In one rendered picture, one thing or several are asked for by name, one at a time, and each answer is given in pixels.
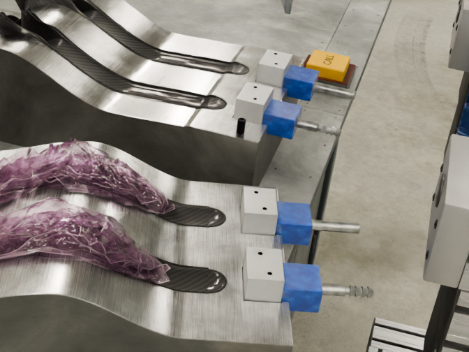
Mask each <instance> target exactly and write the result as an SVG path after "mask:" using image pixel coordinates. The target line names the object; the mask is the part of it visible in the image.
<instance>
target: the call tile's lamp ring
mask: <svg viewBox="0 0 469 352"><path fill-rule="evenodd" d="M310 57H311V55H308V56H307V58H306V61H305V62H304V67H303V68H306V64H307V63H308V61H309V59H310ZM349 66H350V69H349V71H348V74H347V75H346V77H345V80H344V82H341V81H338V80H332V79H329V78H323V77H319V76H318V79H320V80H326V81H330V82H335V83H339V84H342V85H348V82H349V80H350V77H351V75H352V72H353V71H354V68H355V65H354V64H349Z"/></svg>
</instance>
